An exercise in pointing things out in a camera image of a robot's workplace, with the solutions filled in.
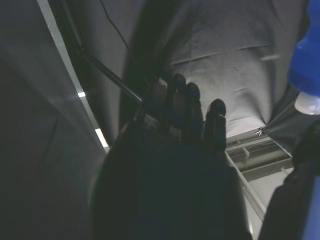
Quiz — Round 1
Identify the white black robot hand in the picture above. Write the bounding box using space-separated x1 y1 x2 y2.
91 72 320 240

